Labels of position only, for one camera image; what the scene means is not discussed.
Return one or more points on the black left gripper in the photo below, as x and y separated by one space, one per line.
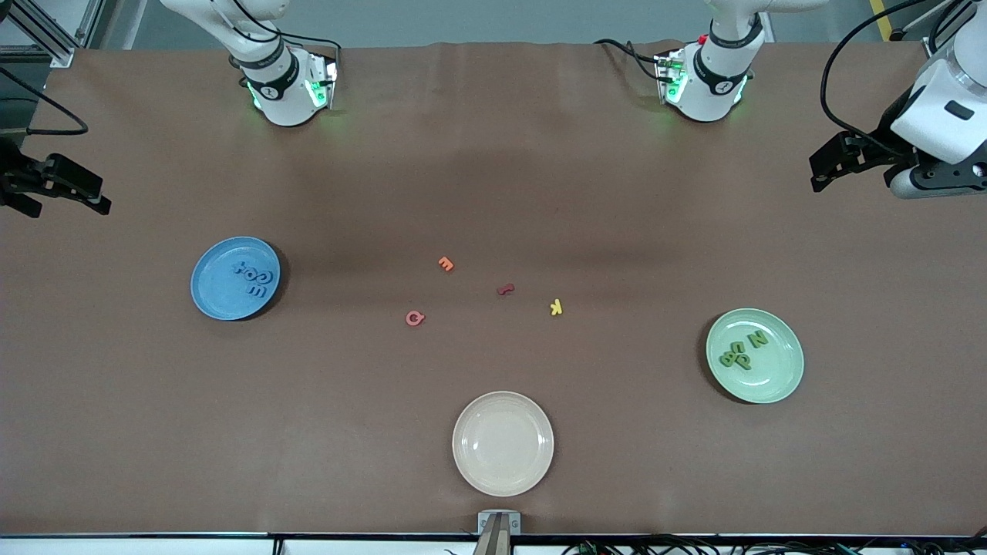
876 153

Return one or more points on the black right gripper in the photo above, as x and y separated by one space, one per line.
17 179

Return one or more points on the blue plus sign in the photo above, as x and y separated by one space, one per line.
240 269

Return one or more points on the green letter N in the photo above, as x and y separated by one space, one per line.
758 338

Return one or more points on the blue letter m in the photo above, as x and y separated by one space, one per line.
257 291

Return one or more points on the green letter d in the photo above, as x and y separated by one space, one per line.
746 362

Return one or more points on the green letter u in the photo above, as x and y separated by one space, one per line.
726 358

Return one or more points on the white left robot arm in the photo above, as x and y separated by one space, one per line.
717 92

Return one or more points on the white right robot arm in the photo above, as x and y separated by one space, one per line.
281 100

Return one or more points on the blue plate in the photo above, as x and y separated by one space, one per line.
220 301

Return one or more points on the base connector box green light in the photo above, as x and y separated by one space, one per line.
320 81
669 77

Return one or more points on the green plate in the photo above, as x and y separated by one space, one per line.
771 381

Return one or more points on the brown table mat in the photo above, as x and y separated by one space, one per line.
540 154

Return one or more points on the pink letter Q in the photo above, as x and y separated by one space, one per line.
409 319

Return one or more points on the cream plate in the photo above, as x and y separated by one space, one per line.
503 443

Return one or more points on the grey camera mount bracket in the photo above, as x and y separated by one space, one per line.
499 528

